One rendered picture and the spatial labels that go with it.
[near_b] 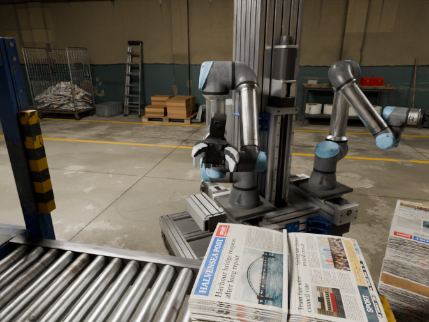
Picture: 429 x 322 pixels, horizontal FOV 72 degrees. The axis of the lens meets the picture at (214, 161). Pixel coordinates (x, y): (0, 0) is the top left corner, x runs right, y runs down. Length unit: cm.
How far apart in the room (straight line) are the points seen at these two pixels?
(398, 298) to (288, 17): 130
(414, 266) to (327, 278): 74
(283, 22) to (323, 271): 115
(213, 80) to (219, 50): 656
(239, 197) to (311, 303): 80
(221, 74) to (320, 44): 654
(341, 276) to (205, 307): 30
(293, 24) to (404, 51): 659
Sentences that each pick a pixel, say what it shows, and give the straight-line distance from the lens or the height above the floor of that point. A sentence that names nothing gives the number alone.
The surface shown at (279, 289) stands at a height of 103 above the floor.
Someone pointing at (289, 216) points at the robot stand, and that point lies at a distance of 157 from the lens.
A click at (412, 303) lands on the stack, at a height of 55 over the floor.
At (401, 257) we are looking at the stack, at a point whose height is 74.
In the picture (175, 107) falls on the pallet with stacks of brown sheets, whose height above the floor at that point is 39.
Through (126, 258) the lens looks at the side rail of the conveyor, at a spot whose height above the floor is 80.
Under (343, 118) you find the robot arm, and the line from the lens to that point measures 174.
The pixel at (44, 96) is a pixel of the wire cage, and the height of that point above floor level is 58.
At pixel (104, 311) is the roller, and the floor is 79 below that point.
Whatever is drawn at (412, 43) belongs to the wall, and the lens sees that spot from 814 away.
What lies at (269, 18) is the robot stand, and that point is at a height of 165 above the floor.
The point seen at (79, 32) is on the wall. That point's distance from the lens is 933.
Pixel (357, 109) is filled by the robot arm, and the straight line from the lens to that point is 157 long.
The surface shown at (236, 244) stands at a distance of 78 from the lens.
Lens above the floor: 148
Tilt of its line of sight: 19 degrees down
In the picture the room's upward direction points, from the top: straight up
